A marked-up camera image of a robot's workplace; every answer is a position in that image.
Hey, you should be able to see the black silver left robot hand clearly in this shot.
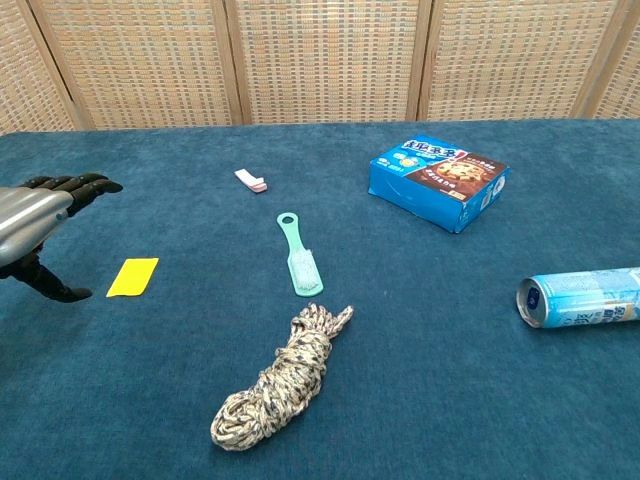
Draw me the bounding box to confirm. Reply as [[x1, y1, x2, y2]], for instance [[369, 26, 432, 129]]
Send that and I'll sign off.
[[0, 172, 124, 303]]

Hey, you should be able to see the white pink eraser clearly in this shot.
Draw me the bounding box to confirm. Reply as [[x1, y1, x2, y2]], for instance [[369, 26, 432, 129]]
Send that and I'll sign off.
[[233, 168, 269, 195]]

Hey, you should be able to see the blue table cloth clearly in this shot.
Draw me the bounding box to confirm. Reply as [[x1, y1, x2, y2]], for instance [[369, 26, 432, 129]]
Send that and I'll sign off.
[[0, 118, 640, 480]]

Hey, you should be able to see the green plastic brush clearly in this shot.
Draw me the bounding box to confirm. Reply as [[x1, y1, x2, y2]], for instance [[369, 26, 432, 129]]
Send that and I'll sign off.
[[276, 211, 325, 298]]

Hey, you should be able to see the blue cookie box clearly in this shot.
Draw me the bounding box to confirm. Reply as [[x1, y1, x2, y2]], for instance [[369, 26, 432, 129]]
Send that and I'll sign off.
[[367, 132, 512, 235]]

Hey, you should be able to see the light blue drink can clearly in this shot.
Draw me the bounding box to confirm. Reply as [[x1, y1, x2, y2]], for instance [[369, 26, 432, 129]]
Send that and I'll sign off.
[[515, 267, 640, 330]]

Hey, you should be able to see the yellow scraper card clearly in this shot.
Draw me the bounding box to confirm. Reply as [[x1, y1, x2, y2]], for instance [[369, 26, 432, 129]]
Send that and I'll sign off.
[[105, 257, 160, 299]]

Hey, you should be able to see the woven wooden folding screen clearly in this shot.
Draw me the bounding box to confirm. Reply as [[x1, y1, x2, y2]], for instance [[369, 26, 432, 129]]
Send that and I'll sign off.
[[0, 0, 640, 134]]

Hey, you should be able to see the beige speckled rope bundle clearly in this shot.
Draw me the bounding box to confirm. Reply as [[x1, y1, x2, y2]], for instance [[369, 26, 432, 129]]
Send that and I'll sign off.
[[209, 302, 355, 453]]

